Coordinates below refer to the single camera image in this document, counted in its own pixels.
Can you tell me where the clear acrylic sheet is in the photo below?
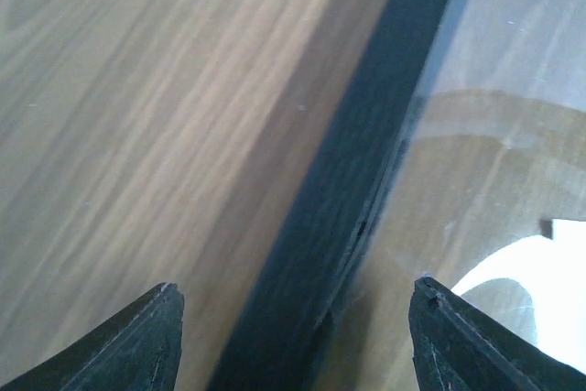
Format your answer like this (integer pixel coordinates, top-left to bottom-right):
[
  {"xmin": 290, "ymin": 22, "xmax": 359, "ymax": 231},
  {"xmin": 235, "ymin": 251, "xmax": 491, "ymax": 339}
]
[{"xmin": 315, "ymin": 0, "xmax": 585, "ymax": 390}]

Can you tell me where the black picture frame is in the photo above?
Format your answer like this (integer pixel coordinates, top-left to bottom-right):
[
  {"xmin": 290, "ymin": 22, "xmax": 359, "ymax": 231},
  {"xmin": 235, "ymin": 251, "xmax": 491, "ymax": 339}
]
[{"xmin": 208, "ymin": 0, "xmax": 458, "ymax": 390}]

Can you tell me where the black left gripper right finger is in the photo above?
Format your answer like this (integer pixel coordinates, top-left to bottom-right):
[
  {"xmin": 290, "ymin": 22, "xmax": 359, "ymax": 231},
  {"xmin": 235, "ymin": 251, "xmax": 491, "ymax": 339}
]
[{"xmin": 408, "ymin": 277, "xmax": 585, "ymax": 391}]

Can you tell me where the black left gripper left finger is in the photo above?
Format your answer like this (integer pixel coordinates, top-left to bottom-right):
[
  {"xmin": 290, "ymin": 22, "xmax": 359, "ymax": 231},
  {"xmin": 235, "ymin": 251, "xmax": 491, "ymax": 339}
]
[{"xmin": 1, "ymin": 283, "xmax": 185, "ymax": 390}]

